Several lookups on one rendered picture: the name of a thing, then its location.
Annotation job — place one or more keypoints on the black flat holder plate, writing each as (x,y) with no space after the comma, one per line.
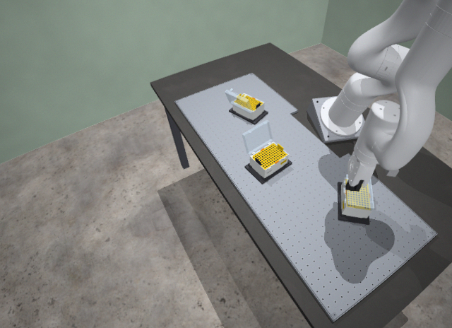
(260,178)
(263,114)
(352,219)

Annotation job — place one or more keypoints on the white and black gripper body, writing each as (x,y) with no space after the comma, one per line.
(359,170)

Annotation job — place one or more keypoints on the yellow pipette tip rack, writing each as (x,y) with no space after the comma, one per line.
(254,103)
(269,155)

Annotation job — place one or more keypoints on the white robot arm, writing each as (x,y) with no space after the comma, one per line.
(413,73)

